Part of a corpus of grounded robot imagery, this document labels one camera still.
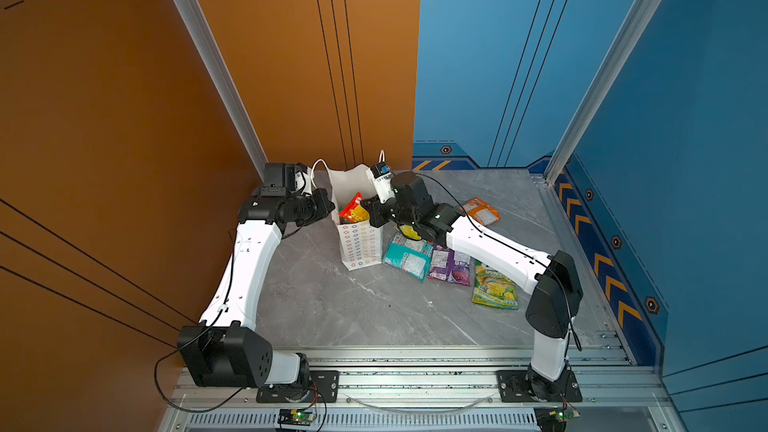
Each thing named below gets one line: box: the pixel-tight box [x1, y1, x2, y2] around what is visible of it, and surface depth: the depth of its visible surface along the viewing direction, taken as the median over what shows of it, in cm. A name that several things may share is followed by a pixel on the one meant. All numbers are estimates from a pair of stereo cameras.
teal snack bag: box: [382, 233, 434, 283], surface depth 96 cm
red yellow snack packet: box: [338, 192, 370, 223], surface depth 80 cm
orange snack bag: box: [459, 197, 502, 226], surface depth 108 cm
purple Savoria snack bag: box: [427, 243, 471, 286], surface depth 93 cm
